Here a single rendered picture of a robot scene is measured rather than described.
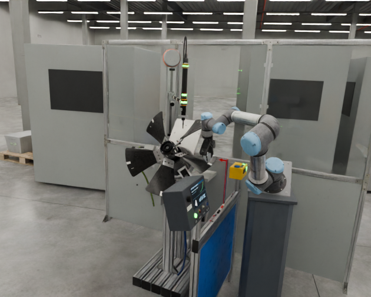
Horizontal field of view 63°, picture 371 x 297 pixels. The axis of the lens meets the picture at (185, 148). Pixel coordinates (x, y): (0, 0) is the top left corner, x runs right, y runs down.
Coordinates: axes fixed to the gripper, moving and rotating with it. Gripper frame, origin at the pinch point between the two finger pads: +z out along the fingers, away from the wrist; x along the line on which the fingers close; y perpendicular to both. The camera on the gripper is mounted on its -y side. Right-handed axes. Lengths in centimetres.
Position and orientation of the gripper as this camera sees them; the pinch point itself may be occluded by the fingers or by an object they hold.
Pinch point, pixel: (207, 161)
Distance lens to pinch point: 212.8
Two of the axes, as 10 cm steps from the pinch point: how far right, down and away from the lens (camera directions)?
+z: 0.7, 8.6, 5.0
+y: 4.1, -4.8, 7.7
